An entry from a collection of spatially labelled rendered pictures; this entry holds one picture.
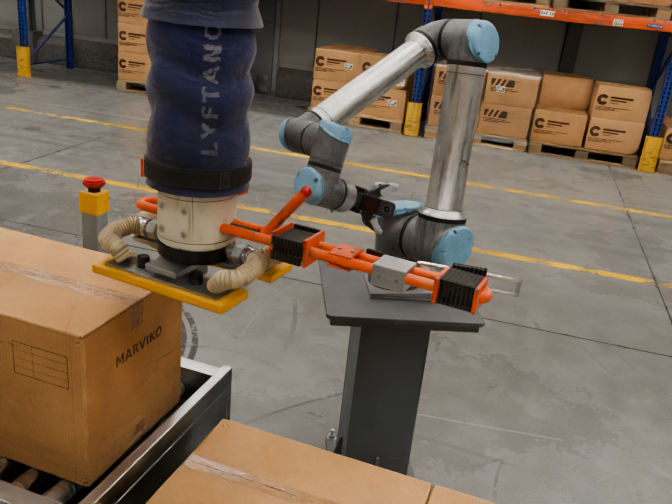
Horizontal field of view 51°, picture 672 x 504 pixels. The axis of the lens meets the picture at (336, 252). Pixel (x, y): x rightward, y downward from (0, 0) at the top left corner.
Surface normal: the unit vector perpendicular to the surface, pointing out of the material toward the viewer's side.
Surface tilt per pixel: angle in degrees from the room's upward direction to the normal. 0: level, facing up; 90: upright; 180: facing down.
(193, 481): 0
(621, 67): 90
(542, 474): 0
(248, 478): 0
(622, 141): 91
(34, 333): 90
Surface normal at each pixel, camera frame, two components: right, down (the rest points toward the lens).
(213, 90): 0.49, 0.03
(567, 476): 0.10, -0.93
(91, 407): 0.94, 0.21
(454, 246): 0.62, 0.35
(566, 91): -0.23, 0.34
